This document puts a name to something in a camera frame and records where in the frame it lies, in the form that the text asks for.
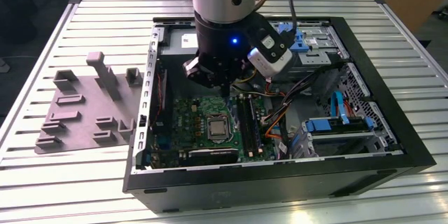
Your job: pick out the black RAM slot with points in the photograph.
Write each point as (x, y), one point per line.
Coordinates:
(245, 134)

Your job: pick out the CPU socket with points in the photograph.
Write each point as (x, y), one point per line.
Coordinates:
(218, 116)

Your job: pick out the green motherboard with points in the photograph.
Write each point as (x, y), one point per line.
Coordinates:
(186, 119)

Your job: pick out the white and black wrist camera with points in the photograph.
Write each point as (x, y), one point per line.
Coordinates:
(270, 56)

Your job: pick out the silver CPU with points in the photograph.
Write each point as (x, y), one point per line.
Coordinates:
(218, 128)

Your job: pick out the grey parts rack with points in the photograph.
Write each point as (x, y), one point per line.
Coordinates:
(87, 108)

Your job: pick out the hard disk in blue carrier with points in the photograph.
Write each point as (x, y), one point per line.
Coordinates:
(319, 125)

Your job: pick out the silver metal drive cage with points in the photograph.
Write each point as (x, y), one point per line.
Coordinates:
(315, 61)

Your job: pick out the blue drive bay latch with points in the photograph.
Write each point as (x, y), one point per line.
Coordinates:
(301, 45)

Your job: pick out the black graphics card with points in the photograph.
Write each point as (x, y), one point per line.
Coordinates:
(210, 155)

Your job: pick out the black open PC case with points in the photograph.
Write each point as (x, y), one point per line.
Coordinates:
(245, 190)

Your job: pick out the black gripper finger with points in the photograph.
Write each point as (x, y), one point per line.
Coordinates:
(199, 73)
(243, 70)

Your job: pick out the grey power supply unit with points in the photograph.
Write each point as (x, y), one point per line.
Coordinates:
(175, 72)

